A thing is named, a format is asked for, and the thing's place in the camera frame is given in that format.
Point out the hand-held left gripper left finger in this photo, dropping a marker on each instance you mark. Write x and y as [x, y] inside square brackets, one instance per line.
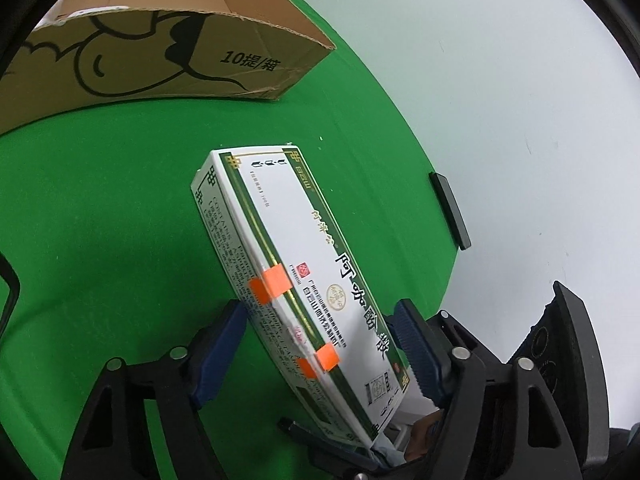
[220, 350]

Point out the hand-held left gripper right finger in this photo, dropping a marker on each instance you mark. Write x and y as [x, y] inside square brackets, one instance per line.
[417, 350]

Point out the white and green medicine box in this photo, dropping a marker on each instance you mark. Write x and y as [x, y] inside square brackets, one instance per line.
[310, 260]

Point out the large cardboard box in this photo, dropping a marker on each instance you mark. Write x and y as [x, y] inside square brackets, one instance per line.
[150, 50]

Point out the flat black rectangular block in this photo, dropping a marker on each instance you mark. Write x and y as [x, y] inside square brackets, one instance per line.
[450, 210]

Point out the green table cloth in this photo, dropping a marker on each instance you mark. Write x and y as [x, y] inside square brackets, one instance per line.
[125, 210]

